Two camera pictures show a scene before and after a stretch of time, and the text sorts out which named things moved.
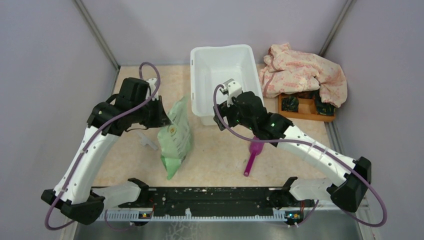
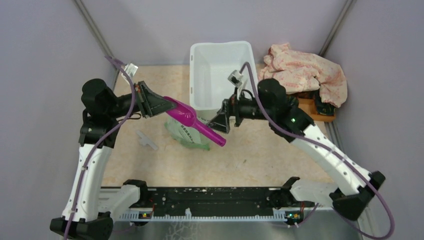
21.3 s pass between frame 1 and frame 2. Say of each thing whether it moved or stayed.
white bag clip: stayed
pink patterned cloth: stayed
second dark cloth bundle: stayed
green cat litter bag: moved
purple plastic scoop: moved
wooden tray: stayed
